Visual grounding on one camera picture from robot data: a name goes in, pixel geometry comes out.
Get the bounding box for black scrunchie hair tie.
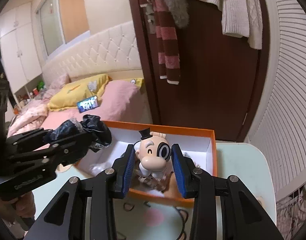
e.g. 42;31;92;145
44;114;113;153

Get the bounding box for cartoon old man figurine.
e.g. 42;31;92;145
135;128;171;178

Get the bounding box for brown patterned small box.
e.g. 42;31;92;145
131;170;173;193

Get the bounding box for brown plush with blue patch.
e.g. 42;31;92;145
163;172;182;201

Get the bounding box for person's left hand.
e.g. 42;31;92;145
0;191;36;223

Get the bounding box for pink floral quilt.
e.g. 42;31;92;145
7;74;71;138

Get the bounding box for orange cardboard box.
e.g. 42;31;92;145
76;121;218;207

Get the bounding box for yellow pillow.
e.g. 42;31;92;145
47;74;146;113

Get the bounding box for pink duvet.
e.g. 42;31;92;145
38;80;154;151

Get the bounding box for dark brown wooden door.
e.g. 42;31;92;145
129;0;269;142

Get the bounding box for cream tufted headboard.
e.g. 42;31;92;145
42;21;142;85

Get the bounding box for white louvered cabinet door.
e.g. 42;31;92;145
245;0;306;200

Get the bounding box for white wardrobe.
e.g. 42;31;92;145
0;2;42;93

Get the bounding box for window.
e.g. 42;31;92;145
34;0;91;60

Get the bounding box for maroon pink striped scarf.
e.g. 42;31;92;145
139;0;180;85

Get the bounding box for white knitted sweater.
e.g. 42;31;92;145
199;0;263;50

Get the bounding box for black cable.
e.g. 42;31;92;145
123;201;191;240

